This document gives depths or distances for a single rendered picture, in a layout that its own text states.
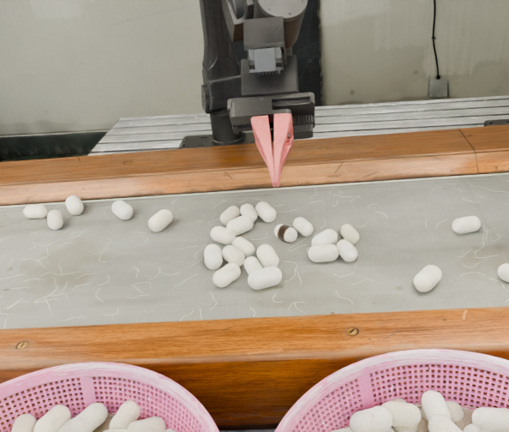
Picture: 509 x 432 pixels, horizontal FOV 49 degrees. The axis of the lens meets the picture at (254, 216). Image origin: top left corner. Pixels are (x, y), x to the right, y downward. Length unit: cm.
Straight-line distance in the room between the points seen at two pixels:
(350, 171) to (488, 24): 203
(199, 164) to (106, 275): 25
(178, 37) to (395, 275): 227
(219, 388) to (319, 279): 17
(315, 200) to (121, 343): 35
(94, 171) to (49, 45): 214
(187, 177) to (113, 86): 213
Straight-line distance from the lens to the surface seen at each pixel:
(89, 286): 66
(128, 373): 50
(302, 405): 44
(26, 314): 65
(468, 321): 53
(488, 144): 86
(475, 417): 49
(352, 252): 62
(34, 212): 83
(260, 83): 66
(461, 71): 280
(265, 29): 62
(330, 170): 80
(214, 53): 102
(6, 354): 57
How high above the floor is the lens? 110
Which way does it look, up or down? 30 degrees down
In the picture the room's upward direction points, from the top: 7 degrees counter-clockwise
